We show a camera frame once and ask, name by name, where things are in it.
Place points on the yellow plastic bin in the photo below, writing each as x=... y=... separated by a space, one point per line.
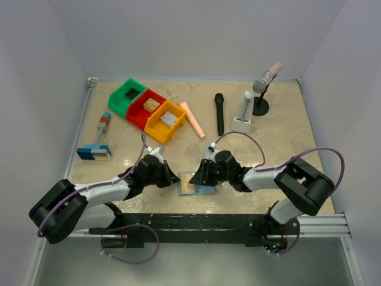
x=158 y=130

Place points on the block in yellow bin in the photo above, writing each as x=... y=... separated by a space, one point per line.
x=168 y=119

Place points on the pink microphone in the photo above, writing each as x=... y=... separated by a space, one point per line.
x=192 y=119

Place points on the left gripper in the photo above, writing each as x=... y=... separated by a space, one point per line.
x=166 y=182

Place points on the block in red bin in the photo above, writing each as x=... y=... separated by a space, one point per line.
x=150 y=105

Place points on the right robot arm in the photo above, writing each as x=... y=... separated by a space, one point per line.
x=305 y=188

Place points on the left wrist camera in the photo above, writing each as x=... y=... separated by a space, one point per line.
x=157 y=152

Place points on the black microphone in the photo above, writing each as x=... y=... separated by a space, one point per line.
x=219 y=100

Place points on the red plastic bin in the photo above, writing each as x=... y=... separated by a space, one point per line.
x=143 y=107

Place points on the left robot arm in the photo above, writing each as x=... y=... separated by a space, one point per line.
x=58 y=212

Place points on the black microphone stand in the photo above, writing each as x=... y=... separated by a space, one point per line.
x=261 y=106

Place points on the sage green card holder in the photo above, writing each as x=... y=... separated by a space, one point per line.
x=200 y=189

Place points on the grey metronome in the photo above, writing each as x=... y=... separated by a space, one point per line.
x=242 y=119

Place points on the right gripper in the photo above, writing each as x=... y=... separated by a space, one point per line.
x=202 y=176

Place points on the green plastic bin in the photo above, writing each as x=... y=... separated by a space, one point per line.
x=124 y=95

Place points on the glitter microphone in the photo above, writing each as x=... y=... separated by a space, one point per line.
x=266 y=78

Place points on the aluminium frame rail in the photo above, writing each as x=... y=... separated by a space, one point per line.
x=40 y=244

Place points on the tan credit card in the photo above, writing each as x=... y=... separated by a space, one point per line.
x=186 y=188

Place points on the toy block hammer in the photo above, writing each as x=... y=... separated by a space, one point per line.
x=96 y=151

